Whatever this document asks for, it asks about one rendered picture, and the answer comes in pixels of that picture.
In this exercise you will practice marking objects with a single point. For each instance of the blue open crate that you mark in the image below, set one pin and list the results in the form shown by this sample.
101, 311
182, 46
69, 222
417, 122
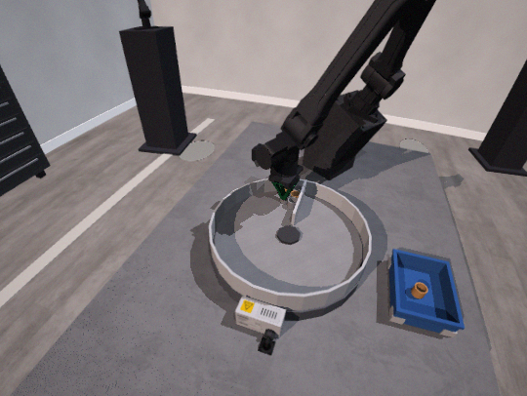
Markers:
440, 301

